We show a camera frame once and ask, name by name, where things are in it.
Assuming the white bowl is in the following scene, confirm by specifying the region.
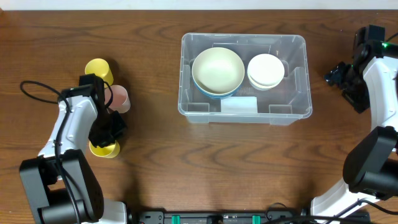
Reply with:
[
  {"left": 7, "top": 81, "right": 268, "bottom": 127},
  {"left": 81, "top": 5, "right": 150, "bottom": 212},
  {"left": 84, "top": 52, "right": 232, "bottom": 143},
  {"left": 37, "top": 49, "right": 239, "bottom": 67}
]
[{"left": 247, "top": 54, "right": 285, "bottom": 86}]

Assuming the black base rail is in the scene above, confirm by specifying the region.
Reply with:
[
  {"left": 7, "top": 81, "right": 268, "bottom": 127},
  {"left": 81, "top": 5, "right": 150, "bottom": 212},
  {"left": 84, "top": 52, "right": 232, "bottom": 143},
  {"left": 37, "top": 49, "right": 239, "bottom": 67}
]
[{"left": 127, "top": 208, "right": 373, "bottom": 224}]

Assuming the yellow bowl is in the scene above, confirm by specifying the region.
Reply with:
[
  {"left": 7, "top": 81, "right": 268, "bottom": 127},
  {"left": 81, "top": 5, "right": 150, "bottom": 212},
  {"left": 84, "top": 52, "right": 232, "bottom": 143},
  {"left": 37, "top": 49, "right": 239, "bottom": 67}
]
[{"left": 249, "top": 79, "right": 277, "bottom": 91}]

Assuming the pink cup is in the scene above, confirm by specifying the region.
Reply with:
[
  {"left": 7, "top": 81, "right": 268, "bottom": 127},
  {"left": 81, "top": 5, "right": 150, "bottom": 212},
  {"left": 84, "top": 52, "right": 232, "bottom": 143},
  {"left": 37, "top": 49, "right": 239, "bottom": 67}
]
[{"left": 104, "top": 85, "right": 131, "bottom": 113}]

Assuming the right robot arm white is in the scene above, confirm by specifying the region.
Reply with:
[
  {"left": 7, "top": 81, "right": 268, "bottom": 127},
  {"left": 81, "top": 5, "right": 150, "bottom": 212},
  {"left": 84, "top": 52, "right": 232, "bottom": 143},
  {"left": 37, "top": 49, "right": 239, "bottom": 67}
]
[{"left": 310, "top": 56, "right": 397, "bottom": 222}]

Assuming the yellow cup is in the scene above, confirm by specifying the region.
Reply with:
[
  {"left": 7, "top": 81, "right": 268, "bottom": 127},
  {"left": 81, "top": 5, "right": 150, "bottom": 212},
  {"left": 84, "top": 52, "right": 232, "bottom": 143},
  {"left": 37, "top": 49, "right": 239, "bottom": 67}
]
[
  {"left": 85, "top": 58, "right": 114, "bottom": 85},
  {"left": 89, "top": 141, "right": 121, "bottom": 159}
]

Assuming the clear plastic storage bin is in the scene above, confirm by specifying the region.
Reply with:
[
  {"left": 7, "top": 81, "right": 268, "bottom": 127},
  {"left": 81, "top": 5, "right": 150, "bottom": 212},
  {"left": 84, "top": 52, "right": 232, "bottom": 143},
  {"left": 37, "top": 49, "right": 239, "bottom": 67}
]
[{"left": 177, "top": 32, "right": 313, "bottom": 126}]

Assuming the large beige bowl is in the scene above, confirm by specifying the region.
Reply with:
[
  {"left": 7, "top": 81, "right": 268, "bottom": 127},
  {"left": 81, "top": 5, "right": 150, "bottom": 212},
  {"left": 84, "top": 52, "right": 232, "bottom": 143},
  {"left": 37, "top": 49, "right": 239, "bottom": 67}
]
[{"left": 192, "top": 47, "right": 245, "bottom": 94}]

